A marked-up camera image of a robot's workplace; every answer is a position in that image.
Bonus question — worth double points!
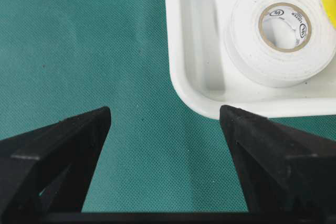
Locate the white tape roll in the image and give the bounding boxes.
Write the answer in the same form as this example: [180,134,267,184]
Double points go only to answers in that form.
[226,0,335,88]

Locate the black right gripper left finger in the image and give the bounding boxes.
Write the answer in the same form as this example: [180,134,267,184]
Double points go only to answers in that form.
[1,106,110,223]

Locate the white plastic tray case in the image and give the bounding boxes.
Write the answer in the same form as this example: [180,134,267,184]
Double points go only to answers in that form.
[165,0,335,119]

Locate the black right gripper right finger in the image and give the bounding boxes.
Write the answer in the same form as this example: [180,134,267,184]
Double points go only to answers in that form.
[219,105,335,223]

